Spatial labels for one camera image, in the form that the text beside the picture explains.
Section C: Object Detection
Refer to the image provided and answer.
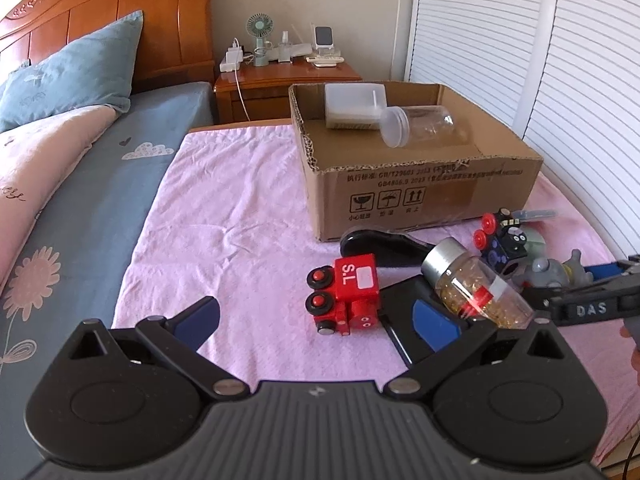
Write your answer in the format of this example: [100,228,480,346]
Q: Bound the black glossy brush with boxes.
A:
[340,226,438,270]

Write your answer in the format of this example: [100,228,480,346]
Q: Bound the blue bedsheet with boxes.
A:
[0,81,216,480]

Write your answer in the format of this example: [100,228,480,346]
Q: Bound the black case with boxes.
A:
[379,275,473,366]

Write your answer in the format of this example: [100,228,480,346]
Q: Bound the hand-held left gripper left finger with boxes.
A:
[69,296,251,402]

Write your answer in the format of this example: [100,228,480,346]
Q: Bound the clear plastic piece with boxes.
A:
[510,208,558,223]

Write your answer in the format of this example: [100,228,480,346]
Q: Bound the glass bottle with gold flakes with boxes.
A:
[421,237,536,331]

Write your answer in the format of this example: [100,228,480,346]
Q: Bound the small green desk fan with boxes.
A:
[246,13,271,67]

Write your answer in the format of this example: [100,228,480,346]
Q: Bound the white flat device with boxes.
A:
[270,42,313,61]

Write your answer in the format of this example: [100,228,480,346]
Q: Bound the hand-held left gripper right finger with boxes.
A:
[382,299,569,402]

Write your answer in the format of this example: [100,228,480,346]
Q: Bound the black toy train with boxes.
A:
[472,207,528,267]

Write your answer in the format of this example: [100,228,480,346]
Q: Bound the pink blanket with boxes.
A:
[111,122,640,466]

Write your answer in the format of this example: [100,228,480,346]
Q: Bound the pink pillow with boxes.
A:
[0,105,121,286]

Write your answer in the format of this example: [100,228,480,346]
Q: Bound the phone on white stand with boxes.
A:
[314,26,335,56]

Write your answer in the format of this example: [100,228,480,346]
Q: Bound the wooden nightstand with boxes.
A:
[214,57,363,126]

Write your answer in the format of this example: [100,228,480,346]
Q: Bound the blue pillow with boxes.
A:
[0,10,144,133]

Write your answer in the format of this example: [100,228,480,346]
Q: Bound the grey toy figure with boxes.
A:
[510,252,596,291]

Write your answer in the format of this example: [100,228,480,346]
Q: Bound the white plastic container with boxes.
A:
[324,83,388,131]

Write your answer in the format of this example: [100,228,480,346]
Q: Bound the brown cardboard box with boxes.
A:
[288,81,545,243]

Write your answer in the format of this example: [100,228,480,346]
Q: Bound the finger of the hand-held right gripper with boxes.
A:
[522,272,640,319]
[580,258,640,283]

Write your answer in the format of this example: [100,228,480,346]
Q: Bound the red toy train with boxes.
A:
[303,253,382,337]

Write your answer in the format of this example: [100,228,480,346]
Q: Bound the wooden headboard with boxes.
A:
[0,0,217,96]

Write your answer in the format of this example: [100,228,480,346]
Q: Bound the clear plastic jar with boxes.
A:
[379,105,457,149]

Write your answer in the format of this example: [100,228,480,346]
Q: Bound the white cable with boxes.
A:
[234,70,251,123]

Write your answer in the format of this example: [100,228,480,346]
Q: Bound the white louvered closet door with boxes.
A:
[402,0,558,131]
[520,0,640,261]

